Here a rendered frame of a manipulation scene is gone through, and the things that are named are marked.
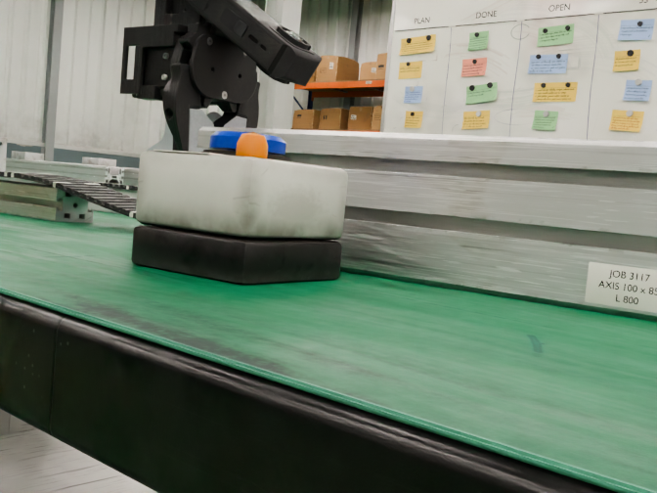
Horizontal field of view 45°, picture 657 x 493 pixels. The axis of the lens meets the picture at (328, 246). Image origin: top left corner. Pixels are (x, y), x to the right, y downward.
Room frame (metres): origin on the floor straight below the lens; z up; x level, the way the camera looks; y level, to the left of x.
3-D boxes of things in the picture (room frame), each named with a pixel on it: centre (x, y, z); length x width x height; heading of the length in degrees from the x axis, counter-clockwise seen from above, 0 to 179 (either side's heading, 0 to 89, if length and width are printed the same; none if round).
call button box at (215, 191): (0.42, 0.04, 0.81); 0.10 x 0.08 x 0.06; 144
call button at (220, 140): (0.42, 0.05, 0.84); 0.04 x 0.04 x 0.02
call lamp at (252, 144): (0.38, 0.04, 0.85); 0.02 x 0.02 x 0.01
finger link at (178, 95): (0.60, 0.11, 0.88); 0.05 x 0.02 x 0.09; 144
